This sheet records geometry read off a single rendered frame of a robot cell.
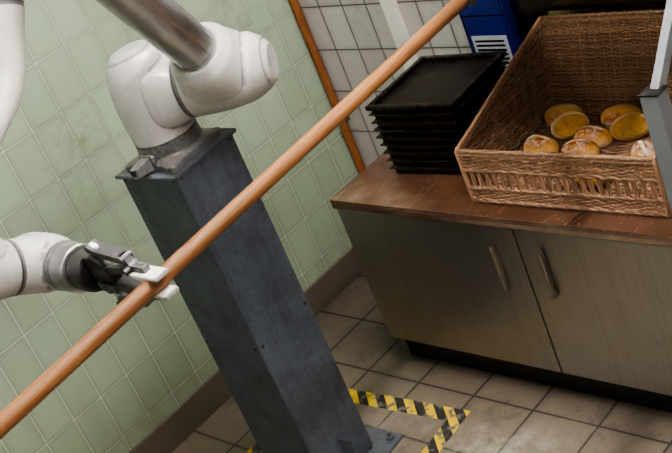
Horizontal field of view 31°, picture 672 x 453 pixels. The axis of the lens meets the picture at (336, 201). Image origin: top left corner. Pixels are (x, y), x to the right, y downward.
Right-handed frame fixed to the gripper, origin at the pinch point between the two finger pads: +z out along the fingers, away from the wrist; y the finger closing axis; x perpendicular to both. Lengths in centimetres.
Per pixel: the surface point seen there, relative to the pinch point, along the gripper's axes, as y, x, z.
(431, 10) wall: 35, -154, -67
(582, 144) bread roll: 56, -121, -6
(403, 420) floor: 118, -75, -57
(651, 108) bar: 26, -92, 37
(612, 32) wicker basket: 41, -148, -7
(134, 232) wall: 54, -67, -124
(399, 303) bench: 95, -96, -65
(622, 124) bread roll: 57, -131, 0
